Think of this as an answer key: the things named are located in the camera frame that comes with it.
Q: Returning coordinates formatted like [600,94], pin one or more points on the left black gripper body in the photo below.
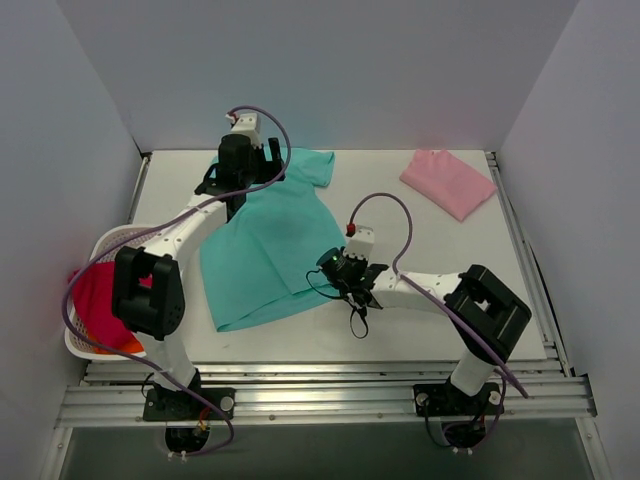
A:
[265,168]

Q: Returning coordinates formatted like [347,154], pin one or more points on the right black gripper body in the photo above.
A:
[357,292]

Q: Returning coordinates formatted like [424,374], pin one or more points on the teal t shirt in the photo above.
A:
[260,266]

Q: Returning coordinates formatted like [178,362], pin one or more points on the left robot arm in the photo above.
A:
[203,215]

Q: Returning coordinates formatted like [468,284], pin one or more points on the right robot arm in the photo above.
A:
[488,316]

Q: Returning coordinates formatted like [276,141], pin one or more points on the folded pink t shirt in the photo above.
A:
[447,181]

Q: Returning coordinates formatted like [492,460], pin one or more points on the white plastic laundry basket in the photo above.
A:
[130,299]

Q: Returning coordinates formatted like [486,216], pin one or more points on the crimson t shirt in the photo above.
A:
[92,300]

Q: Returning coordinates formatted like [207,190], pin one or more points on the orange t shirt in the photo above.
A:
[131,346]

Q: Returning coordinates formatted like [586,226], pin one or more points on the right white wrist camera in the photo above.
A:
[360,242]

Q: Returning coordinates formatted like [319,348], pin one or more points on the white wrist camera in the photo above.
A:
[360,242]
[246,124]

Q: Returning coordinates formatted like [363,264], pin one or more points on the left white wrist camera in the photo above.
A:
[246,124]

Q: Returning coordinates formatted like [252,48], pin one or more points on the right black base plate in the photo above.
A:
[445,400]

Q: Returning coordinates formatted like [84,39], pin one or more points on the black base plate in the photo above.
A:
[445,400]
[163,405]

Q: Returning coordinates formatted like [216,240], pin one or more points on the aluminium rail frame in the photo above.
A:
[309,369]

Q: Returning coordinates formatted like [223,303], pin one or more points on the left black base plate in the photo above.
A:
[163,405]

